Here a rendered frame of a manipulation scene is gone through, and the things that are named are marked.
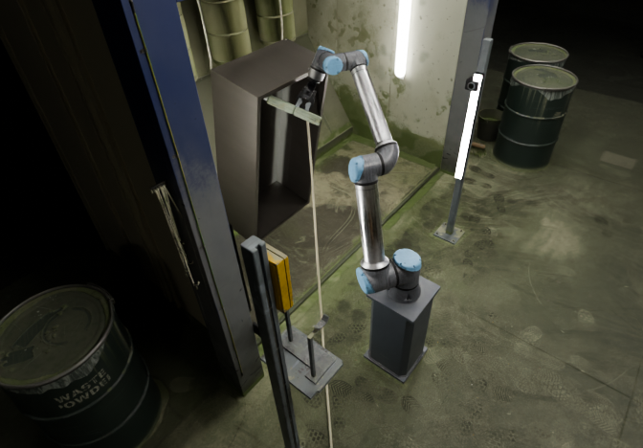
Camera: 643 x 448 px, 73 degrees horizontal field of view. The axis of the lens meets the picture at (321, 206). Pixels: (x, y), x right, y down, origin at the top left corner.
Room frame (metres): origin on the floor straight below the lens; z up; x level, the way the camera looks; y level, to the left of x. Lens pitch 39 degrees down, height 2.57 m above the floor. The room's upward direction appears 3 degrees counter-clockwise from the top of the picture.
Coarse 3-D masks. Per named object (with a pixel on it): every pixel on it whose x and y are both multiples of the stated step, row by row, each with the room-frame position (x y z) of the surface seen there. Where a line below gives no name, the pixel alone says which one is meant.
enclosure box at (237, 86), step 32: (224, 64) 2.31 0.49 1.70; (256, 64) 2.35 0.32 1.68; (288, 64) 2.39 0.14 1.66; (224, 96) 2.20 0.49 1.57; (256, 96) 2.04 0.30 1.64; (288, 96) 2.72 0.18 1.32; (320, 96) 2.54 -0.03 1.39; (224, 128) 2.24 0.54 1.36; (256, 128) 2.05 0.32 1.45; (288, 128) 2.74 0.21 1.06; (320, 128) 2.54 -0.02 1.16; (224, 160) 2.28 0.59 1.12; (256, 160) 2.08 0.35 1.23; (288, 160) 2.75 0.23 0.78; (224, 192) 2.32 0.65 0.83; (256, 192) 2.12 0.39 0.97; (288, 192) 2.72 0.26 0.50; (256, 224) 2.17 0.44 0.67
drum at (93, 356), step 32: (96, 288) 1.49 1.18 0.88; (0, 320) 1.32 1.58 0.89; (96, 352) 1.13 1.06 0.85; (128, 352) 1.28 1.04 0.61; (0, 384) 0.98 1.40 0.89; (32, 384) 0.97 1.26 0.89; (64, 384) 1.00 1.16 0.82; (96, 384) 1.07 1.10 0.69; (128, 384) 1.17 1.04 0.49; (32, 416) 0.98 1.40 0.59; (64, 416) 0.97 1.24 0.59; (96, 416) 1.02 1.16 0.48; (128, 416) 1.09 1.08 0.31
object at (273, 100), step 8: (272, 96) 2.17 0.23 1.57; (272, 104) 2.15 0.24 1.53; (280, 104) 2.14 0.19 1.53; (288, 104) 2.14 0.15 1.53; (288, 112) 2.13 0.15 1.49; (296, 112) 2.12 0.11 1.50; (304, 112) 2.12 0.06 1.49; (304, 120) 2.11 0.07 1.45; (312, 120) 2.09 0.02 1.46; (320, 120) 2.10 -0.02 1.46
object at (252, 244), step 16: (256, 240) 0.98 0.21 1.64; (256, 256) 0.94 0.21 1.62; (256, 272) 0.93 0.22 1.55; (256, 288) 0.94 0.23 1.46; (272, 288) 0.97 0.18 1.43; (256, 304) 0.95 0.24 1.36; (272, 304) 0.96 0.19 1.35; (256, 320) 0.97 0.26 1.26; (272, 320) 0.95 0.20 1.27; (272, 336) 0.94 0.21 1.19; (272, 352) 0.93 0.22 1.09; (272, 368) 0.95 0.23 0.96; (272, 384) 0.96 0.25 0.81; (288, 384) 0.97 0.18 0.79; (288, 400) 0.96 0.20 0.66; (288, 416) 0.94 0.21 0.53; (288, 432) 0.93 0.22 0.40
